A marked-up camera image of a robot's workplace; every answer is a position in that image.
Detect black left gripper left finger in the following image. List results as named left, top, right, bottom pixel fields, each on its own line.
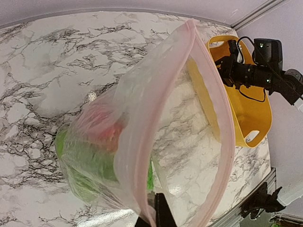
left=135, top=217, right=151, bottom=227

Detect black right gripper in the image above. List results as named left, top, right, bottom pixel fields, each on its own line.
left=215, top=56, right=273, bottom=90

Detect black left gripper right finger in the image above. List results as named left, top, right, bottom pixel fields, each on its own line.
left=154, top=193, right=177, bottom=227

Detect light green toy cabbage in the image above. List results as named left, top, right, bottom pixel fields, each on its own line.
left=55, top=129, right=121, bottom=207

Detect clear zip top bag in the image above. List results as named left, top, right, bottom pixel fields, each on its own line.
left=66, top=19, right=235, bottom=227

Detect red toy tomato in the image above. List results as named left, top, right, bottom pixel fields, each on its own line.
left=83, top=106, right=128, bottom=153

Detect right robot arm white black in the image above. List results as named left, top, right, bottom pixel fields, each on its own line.
left=215, top=55, right=303, bottom=112

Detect yellow plastic basket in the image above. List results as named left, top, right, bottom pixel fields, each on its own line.
left=187, top=35, right=273, bottom=148

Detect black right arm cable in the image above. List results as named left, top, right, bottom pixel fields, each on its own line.
left=227, top=36, right=303, bottom=103

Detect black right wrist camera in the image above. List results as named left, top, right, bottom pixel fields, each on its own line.
left=252, top=38, right=283, bottom=73

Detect front aluminium rail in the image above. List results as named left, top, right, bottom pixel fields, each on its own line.
left=210, top=168, right=283, bottom=227

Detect right aluminium frame post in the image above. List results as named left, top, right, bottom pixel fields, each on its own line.
left=230, top=0, right=289, bottom=31

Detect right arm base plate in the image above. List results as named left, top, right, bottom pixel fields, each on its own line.
left=241, top=182, right=285, bottom=219

